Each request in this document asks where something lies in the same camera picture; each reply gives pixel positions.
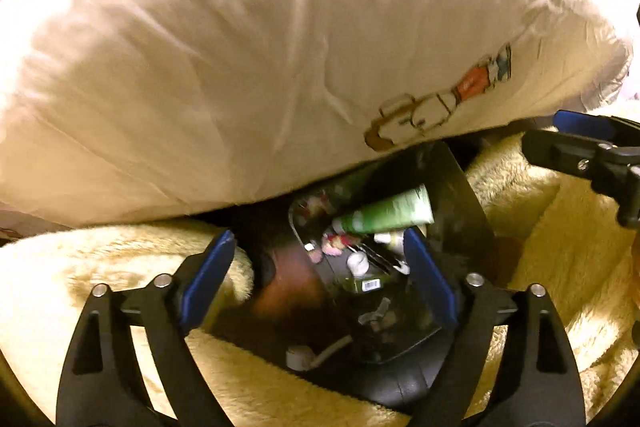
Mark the white cable plug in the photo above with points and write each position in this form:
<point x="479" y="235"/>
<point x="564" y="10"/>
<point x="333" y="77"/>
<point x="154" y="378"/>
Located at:
<point x="303" y="359"/>

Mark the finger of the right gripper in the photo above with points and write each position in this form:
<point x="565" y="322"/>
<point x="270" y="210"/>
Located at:
<point x="570" y="153"/>
<point x="602" y="128"/>

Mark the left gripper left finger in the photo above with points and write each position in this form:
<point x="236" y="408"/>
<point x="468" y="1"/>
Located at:
<point x="101" y="382"/>

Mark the cream cartoon bed sheet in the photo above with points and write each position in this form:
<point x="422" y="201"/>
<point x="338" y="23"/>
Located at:
<point x="132" y="110"/>

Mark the small green glass bottle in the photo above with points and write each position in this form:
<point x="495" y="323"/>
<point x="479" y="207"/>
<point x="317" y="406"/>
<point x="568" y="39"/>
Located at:
<point x="365" y="285"/>

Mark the colourful chenille scrunchie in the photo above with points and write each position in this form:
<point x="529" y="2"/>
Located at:
<point x="331" y="245"/>

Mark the black trash bin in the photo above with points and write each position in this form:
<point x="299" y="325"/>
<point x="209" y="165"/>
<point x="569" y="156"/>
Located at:
<point x="460" y="231"/>

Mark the yellow fluffy blanket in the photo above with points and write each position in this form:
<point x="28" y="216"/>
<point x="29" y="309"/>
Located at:
<point x="550" y="229"/>

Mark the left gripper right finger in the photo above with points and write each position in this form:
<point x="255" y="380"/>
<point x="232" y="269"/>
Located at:
<point x="537" y="382"/>

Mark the green squeeze tube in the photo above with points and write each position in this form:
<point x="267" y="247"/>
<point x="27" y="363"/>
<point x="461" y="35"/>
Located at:
<point x="395" y="213"/>

